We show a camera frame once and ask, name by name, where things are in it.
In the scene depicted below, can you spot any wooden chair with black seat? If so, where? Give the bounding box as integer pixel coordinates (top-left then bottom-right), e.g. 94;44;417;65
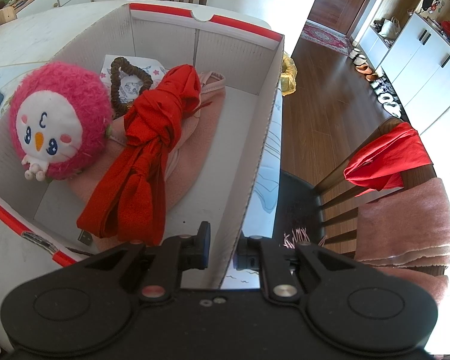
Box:
275;117;450;268

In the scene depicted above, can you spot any brown bead string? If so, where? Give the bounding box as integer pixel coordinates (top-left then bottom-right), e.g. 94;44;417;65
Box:
110;56;154;115

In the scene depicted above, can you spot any row of shoes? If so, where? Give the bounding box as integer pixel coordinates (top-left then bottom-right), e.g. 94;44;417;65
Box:
349;48;404;119

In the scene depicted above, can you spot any wooden tray box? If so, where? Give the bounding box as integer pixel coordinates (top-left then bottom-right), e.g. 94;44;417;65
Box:
0;5;18;31

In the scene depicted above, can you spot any red patterned rug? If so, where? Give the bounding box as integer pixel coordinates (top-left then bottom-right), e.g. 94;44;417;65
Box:
300;20;355;55

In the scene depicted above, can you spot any red knotted cloth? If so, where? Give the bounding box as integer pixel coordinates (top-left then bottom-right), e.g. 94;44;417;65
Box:
77;64;202;244

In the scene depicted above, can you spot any pink plush toy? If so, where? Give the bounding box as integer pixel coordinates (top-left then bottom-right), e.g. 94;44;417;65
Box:
8;61;114;183

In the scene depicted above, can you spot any pink towel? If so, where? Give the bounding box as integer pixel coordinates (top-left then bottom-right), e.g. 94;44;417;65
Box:
354;176;450;304

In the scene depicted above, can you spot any white and wood wall cabinet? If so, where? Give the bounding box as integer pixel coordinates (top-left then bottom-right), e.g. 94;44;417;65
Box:
360;0;450;132

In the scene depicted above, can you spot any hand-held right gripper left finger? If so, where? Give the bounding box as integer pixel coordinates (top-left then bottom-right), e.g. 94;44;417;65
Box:
73;220;212;304

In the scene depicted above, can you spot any pink garment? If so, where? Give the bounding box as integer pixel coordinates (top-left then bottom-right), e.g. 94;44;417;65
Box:
69;70;226;214

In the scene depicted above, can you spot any white tote bag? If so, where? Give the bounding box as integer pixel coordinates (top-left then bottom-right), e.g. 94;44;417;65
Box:
379;18;401;40

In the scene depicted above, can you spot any yellow plastic bag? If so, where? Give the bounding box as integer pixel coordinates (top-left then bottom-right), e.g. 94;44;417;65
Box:
281;54;298;97

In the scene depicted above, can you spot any white cartoon print packet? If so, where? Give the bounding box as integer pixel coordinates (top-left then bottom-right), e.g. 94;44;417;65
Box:
99;54;169;106

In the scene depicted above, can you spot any red and white cardboard box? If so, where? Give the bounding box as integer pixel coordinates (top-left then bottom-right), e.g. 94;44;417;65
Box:
0;2;286;289

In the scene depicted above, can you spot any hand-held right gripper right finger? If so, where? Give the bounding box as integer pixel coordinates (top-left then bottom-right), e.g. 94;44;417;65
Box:
233;235;364;304

